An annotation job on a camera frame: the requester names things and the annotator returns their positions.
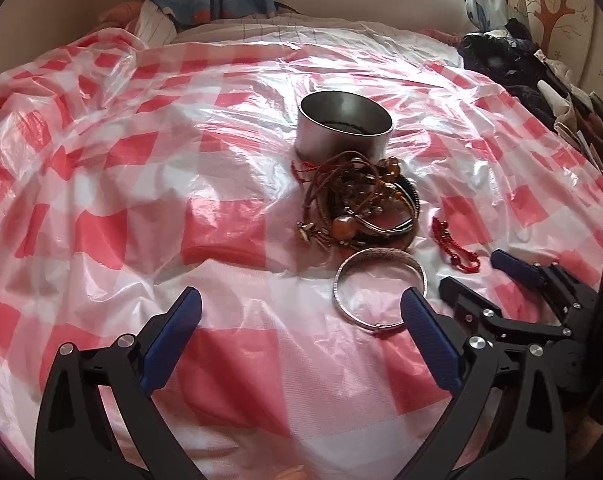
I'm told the striped beige bed sheet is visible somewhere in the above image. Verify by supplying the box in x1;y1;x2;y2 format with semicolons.
174;13;463;68

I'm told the pile of dark clothes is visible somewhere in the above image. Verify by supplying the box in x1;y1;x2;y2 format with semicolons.
457;18;603;174

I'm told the striped white pillow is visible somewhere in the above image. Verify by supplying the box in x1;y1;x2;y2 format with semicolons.
132;0;178;48

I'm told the silver engraved bangle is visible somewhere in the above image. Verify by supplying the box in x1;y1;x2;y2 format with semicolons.
332;248;428;335

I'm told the red cord beaded bracelet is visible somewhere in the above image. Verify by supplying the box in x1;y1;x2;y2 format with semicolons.
430;216;483;274

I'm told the pile of bracelets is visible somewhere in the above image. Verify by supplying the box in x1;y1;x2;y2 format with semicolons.
290;150;422;252

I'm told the round silver metal tin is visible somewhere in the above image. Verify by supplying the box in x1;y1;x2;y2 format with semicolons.
294;90;395;164

